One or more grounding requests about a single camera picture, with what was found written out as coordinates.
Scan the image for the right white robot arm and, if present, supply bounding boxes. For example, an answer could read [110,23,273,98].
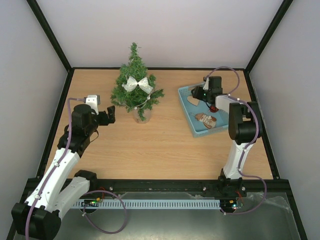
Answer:
[193,76,263,196]

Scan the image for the red ball ornament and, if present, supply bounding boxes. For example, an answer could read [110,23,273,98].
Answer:
[209,105,219,113]

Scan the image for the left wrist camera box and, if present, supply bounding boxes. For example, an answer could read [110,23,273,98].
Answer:
[85,94,100,115]

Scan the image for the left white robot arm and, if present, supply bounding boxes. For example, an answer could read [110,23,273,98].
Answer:
[11,103,116,240]

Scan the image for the white mesh bow ornament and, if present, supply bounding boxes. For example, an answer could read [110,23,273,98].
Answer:
[121,76,154,95]

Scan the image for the light blue plastic basket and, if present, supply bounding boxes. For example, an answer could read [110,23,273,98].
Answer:
[178,83,229,138]

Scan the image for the wooden heart ornament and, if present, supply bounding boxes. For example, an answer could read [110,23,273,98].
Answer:
[187,95,200,107]

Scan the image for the gingerbread figure ornament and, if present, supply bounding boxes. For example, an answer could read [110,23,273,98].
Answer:
[195,113,217,129]

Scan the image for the fairy light string white beads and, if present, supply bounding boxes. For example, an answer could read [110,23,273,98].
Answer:
[118,70,161,121]

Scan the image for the black frame rail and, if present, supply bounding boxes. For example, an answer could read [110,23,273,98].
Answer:
[30,178,291,197]

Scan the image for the white cable duct rail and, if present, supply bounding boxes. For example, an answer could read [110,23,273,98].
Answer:
[71,199,221,210]

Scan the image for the small green christmas tree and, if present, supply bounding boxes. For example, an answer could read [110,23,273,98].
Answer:
[110,42,165,123]

